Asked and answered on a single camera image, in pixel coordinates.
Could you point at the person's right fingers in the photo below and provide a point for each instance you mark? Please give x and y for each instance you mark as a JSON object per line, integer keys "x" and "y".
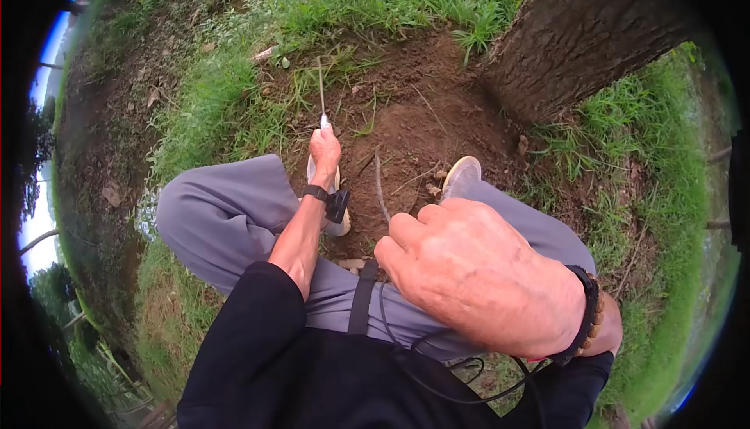
{"x": 410, "y": 235}

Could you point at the person's left hand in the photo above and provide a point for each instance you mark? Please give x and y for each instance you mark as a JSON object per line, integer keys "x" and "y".
{"x": 324, "y": 156}

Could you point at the thin brown twig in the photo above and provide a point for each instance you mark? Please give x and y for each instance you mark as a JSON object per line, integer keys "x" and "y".
{"x": 379, "y": 186}

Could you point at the rough brown tree trunk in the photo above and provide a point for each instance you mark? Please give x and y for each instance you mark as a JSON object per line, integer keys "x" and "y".
{"x": 580, "y": 30}

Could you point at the person's legs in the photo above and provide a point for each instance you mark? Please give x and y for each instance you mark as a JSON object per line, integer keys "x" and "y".
{"x": 228, "y": 218}

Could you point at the person's left fingers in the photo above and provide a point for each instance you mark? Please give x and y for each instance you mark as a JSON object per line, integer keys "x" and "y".
{"x": 322, "y": 134}

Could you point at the black wrist band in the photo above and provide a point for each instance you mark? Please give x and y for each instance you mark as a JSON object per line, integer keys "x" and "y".
{"x": 337, "y": 205}
{"x": 589, "y": 303}

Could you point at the thin metal blade tool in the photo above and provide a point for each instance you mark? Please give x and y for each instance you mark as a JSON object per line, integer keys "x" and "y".
{"x": 321, "y": 94}

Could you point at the person's right hand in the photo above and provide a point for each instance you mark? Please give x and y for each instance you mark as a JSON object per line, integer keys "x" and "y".
{"x": 486, "y": 276}

